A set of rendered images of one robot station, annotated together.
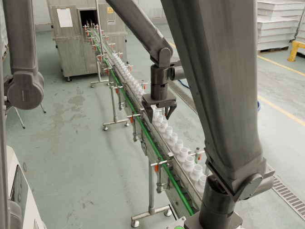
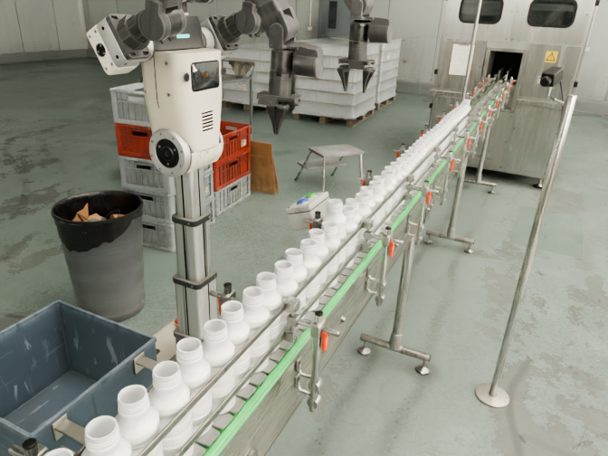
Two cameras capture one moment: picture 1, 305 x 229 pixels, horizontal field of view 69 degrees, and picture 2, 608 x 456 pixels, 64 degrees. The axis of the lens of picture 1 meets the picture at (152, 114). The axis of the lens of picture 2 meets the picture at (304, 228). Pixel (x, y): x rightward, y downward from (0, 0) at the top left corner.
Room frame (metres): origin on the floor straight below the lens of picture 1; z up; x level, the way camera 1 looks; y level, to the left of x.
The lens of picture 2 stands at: (-0.58, -1.05, 1.63)
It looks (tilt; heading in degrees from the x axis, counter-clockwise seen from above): 25 degrees down; 45
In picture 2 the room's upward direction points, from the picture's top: 3 degrees clockwise
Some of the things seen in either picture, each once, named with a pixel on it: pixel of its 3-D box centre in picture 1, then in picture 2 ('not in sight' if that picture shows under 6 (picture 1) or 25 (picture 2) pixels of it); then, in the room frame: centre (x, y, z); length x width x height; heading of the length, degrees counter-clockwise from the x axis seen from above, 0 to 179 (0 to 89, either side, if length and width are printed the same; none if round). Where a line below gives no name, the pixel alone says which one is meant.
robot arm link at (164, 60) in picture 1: (171, 62); (373, 21); (0.68, -0.06, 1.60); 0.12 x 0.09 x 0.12; 110
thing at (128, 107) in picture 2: not in sight; (163, 101); (1.13, 2.06, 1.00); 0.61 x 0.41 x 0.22; 27
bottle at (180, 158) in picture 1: (182, 163); (393, 185); (0.77, -0.14, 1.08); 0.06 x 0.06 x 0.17
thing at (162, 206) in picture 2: not in sight; (170, 192); (1.13, 2.06, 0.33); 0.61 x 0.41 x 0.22; 26
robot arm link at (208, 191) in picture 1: (223, 190); (284, 61); (0.26, -0.13, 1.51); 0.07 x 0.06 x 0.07; 115
